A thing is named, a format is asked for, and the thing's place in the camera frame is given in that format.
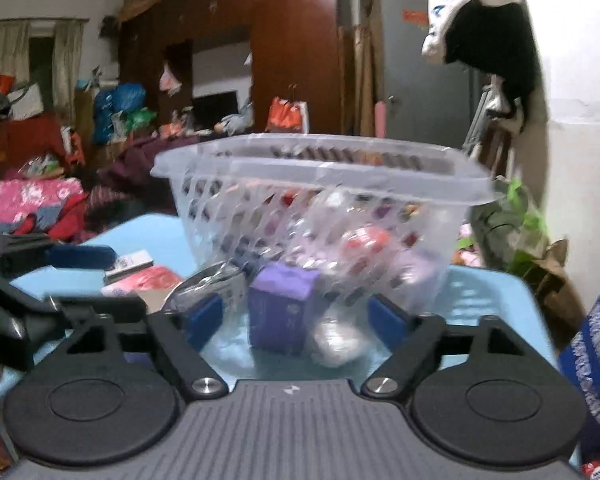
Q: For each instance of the brown paper bag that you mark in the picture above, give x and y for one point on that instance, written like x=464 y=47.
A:
x=555 y=285

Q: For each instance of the blue plastic bags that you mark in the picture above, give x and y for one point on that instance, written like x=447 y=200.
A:
x=117 y=110

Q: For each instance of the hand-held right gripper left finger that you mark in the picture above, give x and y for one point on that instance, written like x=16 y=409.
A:
x=202 y=320

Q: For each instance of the maroon blanket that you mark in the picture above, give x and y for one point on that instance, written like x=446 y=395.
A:
x=140 y=160

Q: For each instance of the wooden planks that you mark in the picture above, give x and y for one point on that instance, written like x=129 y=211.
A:
x=365 y=60

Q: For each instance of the blue printed tote bag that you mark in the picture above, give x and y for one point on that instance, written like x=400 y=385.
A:
x=595 y=350

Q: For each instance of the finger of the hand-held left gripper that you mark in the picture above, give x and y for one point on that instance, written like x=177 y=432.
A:
x=82 y=257
x=110 y=306

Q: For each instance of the grey door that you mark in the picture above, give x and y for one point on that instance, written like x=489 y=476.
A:
x=415 y=75

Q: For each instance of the red flat packet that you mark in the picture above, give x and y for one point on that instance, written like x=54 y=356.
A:
x=150 y=280

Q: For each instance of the red door sign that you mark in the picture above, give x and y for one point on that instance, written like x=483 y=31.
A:
x=415 y=17

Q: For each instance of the green plastic bag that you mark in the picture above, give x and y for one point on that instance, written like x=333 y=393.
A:
x=510 y=225

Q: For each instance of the white lettered hanging bag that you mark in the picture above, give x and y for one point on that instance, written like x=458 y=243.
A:
x=460 y=5

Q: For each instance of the beige curtain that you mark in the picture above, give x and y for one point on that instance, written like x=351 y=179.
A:
x=2 y=45
x=67 y=70

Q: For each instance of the pink hanging plastic bag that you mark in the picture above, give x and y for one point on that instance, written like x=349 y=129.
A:
x=169 y=80

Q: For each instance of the white printed card box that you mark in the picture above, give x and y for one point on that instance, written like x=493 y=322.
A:
x=127 y=262

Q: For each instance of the orange shopping bag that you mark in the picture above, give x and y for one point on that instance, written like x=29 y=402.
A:
x=286 y=115

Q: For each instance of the pink floral blanket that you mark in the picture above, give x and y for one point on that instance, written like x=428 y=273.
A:
x=25 y=200

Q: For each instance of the red cloth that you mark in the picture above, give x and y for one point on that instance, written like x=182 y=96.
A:
x=25 y=145

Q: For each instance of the white plastic basket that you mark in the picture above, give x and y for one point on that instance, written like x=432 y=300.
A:
x=330 y=170

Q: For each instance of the brown wooden wardrobe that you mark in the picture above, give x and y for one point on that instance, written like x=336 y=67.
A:
x=290 y=60

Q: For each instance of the purple box with white label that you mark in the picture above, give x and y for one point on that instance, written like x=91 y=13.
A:
x=280 y=310

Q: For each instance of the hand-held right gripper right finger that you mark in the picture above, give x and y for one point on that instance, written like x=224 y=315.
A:
x=390 y=320

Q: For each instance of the black hanging garment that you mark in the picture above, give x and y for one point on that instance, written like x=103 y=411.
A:
x=500 y=50

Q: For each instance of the black television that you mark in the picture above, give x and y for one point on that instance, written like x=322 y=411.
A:
x=215 y=107

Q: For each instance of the white wrapped item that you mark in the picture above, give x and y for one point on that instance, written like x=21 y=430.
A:
x=337 y=340

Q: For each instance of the metal crutches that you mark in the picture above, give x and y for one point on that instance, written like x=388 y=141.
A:
x=480 y=120

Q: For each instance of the red printed packet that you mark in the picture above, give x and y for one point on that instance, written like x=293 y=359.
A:
x=597 y=471

